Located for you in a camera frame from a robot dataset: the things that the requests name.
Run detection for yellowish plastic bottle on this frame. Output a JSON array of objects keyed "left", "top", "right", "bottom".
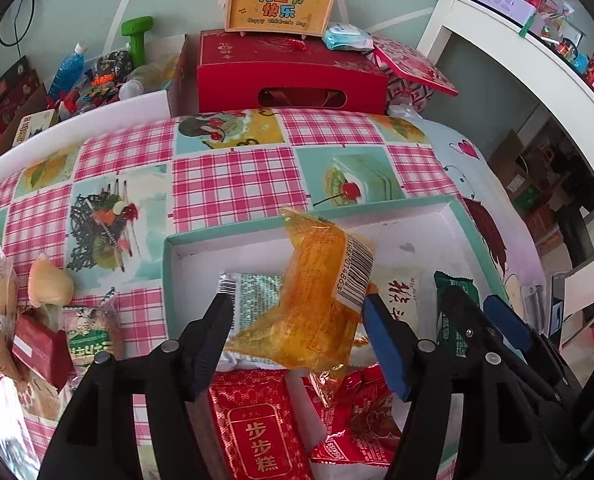
[{"left": 119, "top": 57, "right": 178, "bottom": 102}]

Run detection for orange clear snack packet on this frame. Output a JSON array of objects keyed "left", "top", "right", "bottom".
[{"left": 225, "top": 208, "right": 378, "bottom": 403}]

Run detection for red white patterned box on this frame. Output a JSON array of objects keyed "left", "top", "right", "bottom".
[{"left": 386, "top": 77, "right": 435, "bottom": 116}]

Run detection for white shelf unit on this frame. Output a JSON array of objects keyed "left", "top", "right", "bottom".
[{"left": 417, "top": 0, "right": 594, "bottom": 281}]

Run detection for white snack packet green characters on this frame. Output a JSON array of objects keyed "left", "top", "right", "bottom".
[{"left": 374, "top": 266, "right": 424, "bottom": 333}]

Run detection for dark printed gift box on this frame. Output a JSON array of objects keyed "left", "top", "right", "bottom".
[{"left": 0, "top": 55, "right": 48, "bottom": 131}]

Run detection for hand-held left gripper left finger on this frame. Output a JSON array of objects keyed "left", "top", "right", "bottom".
[{"left": 37, "top": 292, "right": 235, "bottom": 480}]

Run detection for white power bank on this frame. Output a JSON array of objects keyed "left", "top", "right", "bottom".
[{"left": 520, "top": 284, "right": 547, "bottom": 321}]

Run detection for pale dumpling-shaped pastry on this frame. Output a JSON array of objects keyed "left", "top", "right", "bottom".
[{"left": 28, "top": 254, "right": 75, "bottom": 308}]

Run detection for white green-print snack packet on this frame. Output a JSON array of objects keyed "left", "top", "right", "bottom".
[{"left": 218, "top": 270, "right": 287, "bottom": 363}]

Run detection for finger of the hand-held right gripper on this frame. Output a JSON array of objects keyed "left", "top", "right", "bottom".
[
  {"left": 437, "top": 283, "right": 495, "bottom": 377},
  {"left": 482, "top": 294, "right": 579, "bottom": 402}
]

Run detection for red flower-print snack packet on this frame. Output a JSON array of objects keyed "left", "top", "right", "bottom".
[{"left": 304, "top": 364, "right": 405, "bottom": 467}]

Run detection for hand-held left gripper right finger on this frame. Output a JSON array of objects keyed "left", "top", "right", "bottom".
[{"left": 362, "top": 294, "right": 574, "bottom": 480}]

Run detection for small red snack box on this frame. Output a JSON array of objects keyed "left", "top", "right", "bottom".
[{"left": 11, "top": 310, "right": 72, "bottom": 393}]

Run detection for green-label pastry packet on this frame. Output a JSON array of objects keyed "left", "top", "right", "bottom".
[{"left": 61, "top": 290, "right": 124, "bottom": 378}]

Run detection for colourful shelf clutter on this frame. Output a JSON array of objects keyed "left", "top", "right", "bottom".
[{"left": 522, "top": 0, "right": 594, "bottom": 96}]

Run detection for red snack packet gold print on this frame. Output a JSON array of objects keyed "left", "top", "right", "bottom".
[{"left": 208, "top": 367, "right": 314, "bottom": 480}]

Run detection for green dumbbell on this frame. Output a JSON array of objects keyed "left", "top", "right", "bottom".
[{"left": 121, "top": 16, "right": 156, "bottom": 68}]

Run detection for blue plastic bottle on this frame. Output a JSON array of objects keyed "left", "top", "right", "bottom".
[{"left": 48, "top": 42, "right": 88, "bottom": 98}]

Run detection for smartphone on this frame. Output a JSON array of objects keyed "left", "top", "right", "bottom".
[{"left": 551, "top": 272, "right": 568, "bottom": 336}]

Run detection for large red gift box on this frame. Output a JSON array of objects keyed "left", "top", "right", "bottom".
[{"left": 197, "top": 30, "right": 392, "bottom": 115}]

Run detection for red patterned box lid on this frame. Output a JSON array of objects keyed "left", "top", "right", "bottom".
[{"left": 372, "top": 35, "right": 459, "bottom": 98}]

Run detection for pile of colourful toys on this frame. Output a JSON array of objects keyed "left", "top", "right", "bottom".
[{"left": 59, "top": 50, "right": 134, "bottom": 111}]

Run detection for small printed white box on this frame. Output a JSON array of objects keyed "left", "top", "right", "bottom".
[{"left": 12, "top": 109, "right": 58, "bottom": 148}]

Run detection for teal-edged white cardboard tray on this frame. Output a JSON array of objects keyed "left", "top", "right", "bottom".
[{"left": 161, "top": 194, "right": 510, "bottom": 480}]

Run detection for dark green snack packet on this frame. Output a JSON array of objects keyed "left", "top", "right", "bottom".
[{"left": 433, "top": 270, "right": 479, "bottom": 358}]

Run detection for cartoon printed sheet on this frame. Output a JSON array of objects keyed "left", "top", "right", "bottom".
[{"left": 427, "top": 120, "right": 548, "bottom": 311}]

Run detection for stacked cardboard boxes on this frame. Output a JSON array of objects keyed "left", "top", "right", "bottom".
[{"left": 487, "top": 130, "right": 578, "bottom": 246}]

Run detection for white foam board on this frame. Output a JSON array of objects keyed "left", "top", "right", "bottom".
[{"left": 0, "top": 89, "right": 172, "bottom": 187}]

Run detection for blue wet wipes packet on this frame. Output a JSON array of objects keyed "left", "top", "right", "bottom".
[{"left": 322, "top": 23, "right": 374, "bottom": 52}]

